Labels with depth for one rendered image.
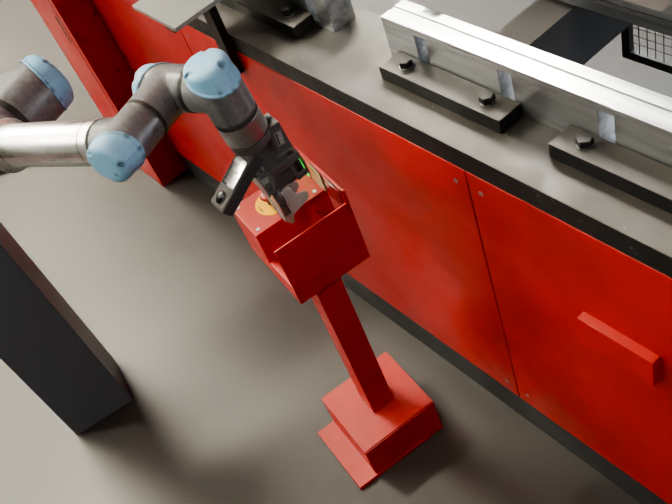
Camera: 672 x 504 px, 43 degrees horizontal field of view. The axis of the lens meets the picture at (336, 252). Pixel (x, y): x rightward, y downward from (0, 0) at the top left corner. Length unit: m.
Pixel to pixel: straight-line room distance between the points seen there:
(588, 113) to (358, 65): 0.52
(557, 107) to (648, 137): 0.17
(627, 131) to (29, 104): 1.02
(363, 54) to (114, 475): 1.31
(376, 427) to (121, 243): 1.28
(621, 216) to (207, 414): 1.41
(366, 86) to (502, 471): 0.95
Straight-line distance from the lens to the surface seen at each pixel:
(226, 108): 1.32
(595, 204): 1.33
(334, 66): 1.72
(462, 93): 1.51
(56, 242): 3.15
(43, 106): 1.67
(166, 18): 1.84
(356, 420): 2.08
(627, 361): 1.50
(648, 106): 1.33
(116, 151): 1.30
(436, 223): 1.70
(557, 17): 1.69
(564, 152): 1.37
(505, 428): 2.13
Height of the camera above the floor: 1.84
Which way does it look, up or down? 45 degrees down
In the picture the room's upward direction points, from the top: 23 degrees counter-clockwise
